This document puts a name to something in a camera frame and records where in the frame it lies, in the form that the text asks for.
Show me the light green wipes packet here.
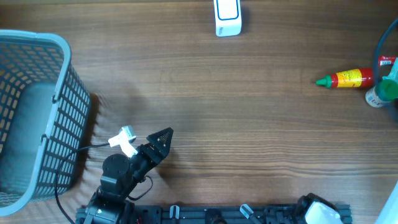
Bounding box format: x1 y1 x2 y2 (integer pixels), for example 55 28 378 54
382 58 398 83

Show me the red white stick sachet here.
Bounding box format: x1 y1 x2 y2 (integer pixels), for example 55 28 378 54
377 56 397 67

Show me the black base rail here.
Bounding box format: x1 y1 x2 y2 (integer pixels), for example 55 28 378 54
75 202 353 224

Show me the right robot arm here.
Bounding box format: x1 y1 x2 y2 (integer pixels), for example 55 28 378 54
292 184 397 224

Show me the left black cable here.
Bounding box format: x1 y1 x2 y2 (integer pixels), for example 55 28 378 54
54 142 111 224

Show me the green lid jar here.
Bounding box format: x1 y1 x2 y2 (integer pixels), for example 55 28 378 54
365 80 397 108

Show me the white barcode scanner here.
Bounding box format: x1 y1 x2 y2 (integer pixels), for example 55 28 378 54
213 0 242 37

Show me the grey plastic mesh basket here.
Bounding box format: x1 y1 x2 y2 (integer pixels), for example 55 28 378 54
1 30 91 217

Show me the red yellow sauce bottle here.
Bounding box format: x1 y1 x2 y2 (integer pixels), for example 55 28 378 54
315 68 374 89

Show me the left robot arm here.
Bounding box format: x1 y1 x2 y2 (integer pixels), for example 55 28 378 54
76 126 174 223

